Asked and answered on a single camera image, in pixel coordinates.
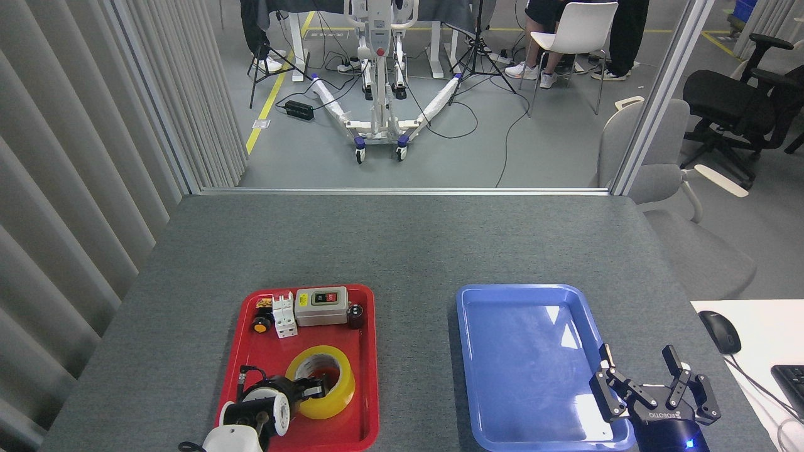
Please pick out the grey office chair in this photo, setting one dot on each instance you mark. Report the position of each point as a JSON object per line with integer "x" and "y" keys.
{"x": 659, "y": 176}

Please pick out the blue plastic tray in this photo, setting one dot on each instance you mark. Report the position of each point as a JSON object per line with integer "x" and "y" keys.
{"x": 496, "y": 314}

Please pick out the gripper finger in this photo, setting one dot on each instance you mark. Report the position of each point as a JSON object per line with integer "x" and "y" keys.
{"x": 615, "y": 389}
{"x": 697, "y": 392}
{"x": 320, "y": 387}

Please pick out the seated person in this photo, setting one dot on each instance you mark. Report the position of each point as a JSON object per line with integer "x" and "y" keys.
{"x": 540, "y": 25}

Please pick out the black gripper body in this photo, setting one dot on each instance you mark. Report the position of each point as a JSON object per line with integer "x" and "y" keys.
{"x": 669, "y": 433}
{"x": 300, "y": 389}

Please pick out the yellow push button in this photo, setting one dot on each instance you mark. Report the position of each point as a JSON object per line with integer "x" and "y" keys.
{"x": 260, "y": 325}

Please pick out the standing person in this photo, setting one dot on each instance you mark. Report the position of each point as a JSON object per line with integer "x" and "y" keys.
{"x": 628, "y": 31}

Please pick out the white desk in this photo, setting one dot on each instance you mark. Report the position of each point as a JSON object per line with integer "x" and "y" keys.
{"x": 760, "y": 333}

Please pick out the silver frame rail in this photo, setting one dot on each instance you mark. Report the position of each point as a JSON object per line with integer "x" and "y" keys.
{"x": 408, "y": 191}

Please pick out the red plastic tray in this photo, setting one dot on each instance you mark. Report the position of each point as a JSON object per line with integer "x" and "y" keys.
{"x": 251, "y": 348}

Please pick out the small black brass component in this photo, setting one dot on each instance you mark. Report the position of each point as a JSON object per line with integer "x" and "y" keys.
{"x": 264, "y": 304}

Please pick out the blue bin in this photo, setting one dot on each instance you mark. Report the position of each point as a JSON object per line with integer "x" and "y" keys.
{"x": 745, "y": 7}

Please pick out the dark round knob switch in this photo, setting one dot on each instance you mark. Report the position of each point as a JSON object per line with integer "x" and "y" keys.
{"x": 356, "y": 317}

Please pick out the white wheeled stand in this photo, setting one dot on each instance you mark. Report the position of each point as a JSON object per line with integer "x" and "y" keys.
{"x": 380, "y": 94}

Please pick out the white circuit breaker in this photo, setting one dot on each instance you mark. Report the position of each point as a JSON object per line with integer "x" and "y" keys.
{"x": 286, "y": 317}

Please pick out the black tripod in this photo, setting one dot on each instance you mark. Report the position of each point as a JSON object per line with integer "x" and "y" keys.
{"x": 480, "y": 50}

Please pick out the black folding stand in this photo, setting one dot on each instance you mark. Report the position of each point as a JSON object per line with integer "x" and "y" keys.
{"x": 264, "y": 63}

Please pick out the black keyboard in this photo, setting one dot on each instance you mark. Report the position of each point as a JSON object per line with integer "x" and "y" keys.
{"x": 791, "y": 383}

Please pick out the yellow tape roll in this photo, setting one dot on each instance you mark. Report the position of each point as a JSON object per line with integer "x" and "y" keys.
{"x": 326, "y": 408}

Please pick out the black computer mouse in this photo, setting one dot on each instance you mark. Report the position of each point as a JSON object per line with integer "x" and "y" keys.
{"x": 720, "y": 329}

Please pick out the person with white shoe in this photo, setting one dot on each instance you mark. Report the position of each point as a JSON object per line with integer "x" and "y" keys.
{"x": 254, "y": 25}

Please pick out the black power adapter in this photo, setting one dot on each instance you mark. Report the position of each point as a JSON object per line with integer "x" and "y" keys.
{"x": 299, "y": 110}

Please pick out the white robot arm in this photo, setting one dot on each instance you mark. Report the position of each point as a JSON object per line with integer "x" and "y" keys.
{"x": 270, "y": 408}

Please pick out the white plastic chair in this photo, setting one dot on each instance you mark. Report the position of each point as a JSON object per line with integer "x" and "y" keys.
{"x": 581, "y": 28}

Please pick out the silver frame post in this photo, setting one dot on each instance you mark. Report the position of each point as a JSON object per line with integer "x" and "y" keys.
{"x": 666, "y": 88}

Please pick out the black office chair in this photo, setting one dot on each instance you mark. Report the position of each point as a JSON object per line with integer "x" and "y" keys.
{"x": 722, "y": 100}

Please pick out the grey push button switch box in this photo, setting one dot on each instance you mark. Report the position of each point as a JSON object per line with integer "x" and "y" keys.
{"x": 320, "y": 311}

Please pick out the grey vertical blinds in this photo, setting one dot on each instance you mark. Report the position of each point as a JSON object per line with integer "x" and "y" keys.
{"x": 63, "y": 157}

